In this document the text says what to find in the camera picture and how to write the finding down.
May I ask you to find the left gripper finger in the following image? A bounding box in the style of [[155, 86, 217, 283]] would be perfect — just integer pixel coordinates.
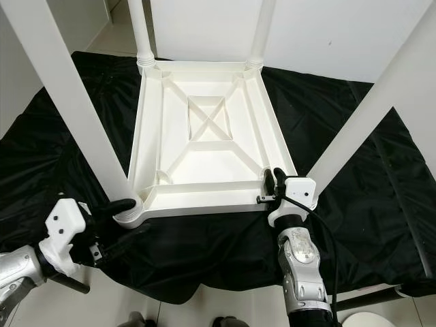
[[95, 198, 139, 217], [106, 223, 152, 256]]

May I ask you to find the white plastic table top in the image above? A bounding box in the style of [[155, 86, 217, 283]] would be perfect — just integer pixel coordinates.
[[114, 58, 299, 229]]

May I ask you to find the black cloth table cover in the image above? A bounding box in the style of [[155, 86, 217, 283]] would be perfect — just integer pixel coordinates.
[[0, 49, 436, 304]]

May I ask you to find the white plastic table leg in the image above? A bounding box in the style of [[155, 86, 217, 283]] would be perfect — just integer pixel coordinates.
[[307, 19, 436, 198], [0, 0, 144, 225], [126, 0, 156, 67], [245, 0, 277, 69]]

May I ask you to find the grey robot right foot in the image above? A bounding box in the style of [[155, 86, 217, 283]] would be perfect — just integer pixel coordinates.
[[211, 315, 248, 327]]

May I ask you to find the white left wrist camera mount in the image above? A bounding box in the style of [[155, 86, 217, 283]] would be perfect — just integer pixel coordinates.
[[44, 198, 89, 277]]

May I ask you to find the grey robot foot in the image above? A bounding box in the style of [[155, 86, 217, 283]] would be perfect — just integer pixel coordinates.
[[126, 313, 147, 327], [211, 315, 248, 327]]

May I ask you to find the white round stool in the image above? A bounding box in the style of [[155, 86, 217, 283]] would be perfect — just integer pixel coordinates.
[[341, 312, 396, 327]]

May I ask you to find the grey robot left foot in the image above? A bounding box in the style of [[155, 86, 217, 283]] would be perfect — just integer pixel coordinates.
[[126, 313, 147, 327]]

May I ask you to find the black metal table leg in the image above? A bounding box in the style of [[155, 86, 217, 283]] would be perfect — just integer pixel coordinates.
[[337, 285, 416, 311]]

